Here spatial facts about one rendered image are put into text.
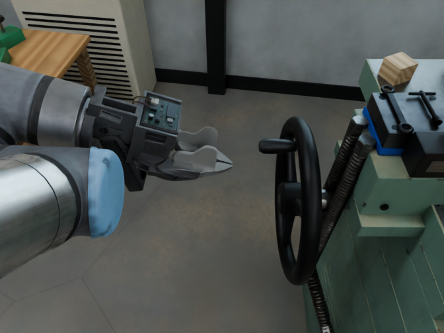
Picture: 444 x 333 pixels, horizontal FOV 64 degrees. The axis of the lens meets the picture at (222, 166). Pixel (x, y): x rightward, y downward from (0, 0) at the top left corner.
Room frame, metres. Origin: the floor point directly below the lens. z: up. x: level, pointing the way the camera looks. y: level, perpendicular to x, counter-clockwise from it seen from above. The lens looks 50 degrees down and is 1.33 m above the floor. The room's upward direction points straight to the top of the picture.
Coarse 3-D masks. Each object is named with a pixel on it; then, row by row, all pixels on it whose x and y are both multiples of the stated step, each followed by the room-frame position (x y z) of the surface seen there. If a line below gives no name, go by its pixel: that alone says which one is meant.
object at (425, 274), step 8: (408, 240) 0.28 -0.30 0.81; (416, 240) 0.27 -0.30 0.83; (408, 248) 0.27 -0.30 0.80; (416, 248) 0.26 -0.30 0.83; (416, 256) 0.25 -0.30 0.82; (424, 256) 0.24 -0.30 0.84; (416, 264) 0.24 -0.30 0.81; (424, 264) 0.23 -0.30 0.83; (416, 272) 0.23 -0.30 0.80; (424, 272) 0.22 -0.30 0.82; (432, 272) 0.21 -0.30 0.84; (424, 280) 0.21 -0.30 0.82; (432, 280) 0.20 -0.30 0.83; (424, 288) 0.20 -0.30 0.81; (432, 288) 0.19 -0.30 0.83; (432, 296) 0.19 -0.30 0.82; (440, 296) 0.18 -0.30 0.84; (432, 304) 0.18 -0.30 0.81; (440, 304) 0.17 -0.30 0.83; (432, 312) 0.17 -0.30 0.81; (440, 312) 0.16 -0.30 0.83
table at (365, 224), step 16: (368, 64) 0.64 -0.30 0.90; (432, 64) 0.64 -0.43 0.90; (368, 80) 0.61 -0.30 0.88; (384, 80) 0.58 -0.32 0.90; (416, 80) 0.58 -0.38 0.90; (432, 80) 0.58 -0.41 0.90; (368, 96) 0.59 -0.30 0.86; (336, 144) 0.44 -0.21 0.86; (352, 192) 0.33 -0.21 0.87; (352, 208) 0.31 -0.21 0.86; (432, 208) 0.28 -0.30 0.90; (368, 224) 0.27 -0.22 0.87; (384, 224) 0.27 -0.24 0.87; (400, 224) 0.27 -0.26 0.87; (416, 224) 0.27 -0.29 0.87; (432, 224) 0.27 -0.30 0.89; (432, 240) 0.25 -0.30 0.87; (432, 256) 0.23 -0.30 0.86
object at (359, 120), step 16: (352, 128) 0.38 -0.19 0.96; (352, 144) 0.38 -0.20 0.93; (368, 144) 0.34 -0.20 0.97; (336, 160) 0.38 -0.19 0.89; (352, 160) 0.34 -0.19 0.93; (336, 176) 0.37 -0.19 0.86; (352, 176) 0.33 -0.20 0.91; (336, 192) 0.34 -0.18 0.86; (336, 208) 0.33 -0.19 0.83; (320, 240) 0.32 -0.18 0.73; (320, 288) 0.29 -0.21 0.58; (320, 304) 0.25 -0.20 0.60; (320, 320) 0.23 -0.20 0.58
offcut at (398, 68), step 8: (392, 56) 0.61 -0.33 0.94; (400, 56) 0.61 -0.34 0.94; (408, 56) 0.61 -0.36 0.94; (384, 64) 0.60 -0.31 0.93; (392, 64) 0.58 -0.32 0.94; (400, 64) 0.58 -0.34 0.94; (408, 64) 0.58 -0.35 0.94; (416, 64) 0.58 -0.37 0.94; (384, 72) 0.59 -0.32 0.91; (392, 72) 0.58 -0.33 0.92; (400, 72) 0.57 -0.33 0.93; (408, 72) 0.58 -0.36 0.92; (392, 80) 0.57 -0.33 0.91; (400, 80) 0.57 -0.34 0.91; (408, 80) 0.58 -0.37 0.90
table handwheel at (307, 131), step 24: (288, 120) 0.45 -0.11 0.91; (312, 144) 0.36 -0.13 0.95; (288, 168) 0.41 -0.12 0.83; (312, 168) 0.32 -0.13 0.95; (288, 192) 0.35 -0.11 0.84; (312, 192) 0.29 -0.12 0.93; (288, 216) 0.35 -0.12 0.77; (312, 216) 0.26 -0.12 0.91; (288, 240) 0.34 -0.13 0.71; (312, 240) 0.24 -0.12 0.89; (288, 264) 0.28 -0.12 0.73; (312, 264) 0.22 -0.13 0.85
